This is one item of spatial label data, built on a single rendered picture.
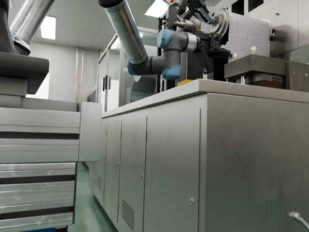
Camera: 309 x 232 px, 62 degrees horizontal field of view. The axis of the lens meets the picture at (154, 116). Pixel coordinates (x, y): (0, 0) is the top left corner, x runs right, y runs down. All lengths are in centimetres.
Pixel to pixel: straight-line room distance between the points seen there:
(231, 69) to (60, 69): 580
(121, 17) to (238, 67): 48
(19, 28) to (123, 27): 39
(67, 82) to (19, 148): 622
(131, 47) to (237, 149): 51
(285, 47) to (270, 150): 63
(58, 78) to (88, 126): 620
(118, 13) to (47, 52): 590
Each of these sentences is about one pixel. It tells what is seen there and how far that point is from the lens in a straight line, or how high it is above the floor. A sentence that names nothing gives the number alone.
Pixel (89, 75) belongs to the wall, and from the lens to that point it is 667.
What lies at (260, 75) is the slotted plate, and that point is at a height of 96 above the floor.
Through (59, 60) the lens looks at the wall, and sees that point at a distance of 670.
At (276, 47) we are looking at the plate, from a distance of 146.
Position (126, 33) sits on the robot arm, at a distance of 93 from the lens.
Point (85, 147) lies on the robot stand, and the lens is 40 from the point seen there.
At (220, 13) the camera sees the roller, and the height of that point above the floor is 129.
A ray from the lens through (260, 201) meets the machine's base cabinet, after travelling 93.
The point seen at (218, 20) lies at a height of 126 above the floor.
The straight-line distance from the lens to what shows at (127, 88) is 205.
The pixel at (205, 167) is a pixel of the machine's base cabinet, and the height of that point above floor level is 63.
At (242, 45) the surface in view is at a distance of 127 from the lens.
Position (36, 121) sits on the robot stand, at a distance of 39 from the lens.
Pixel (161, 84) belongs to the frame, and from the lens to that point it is 149.
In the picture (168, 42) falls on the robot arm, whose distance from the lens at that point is 103.
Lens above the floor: 73
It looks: 4 degrees up
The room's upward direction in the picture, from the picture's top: 2 degrees clockwise
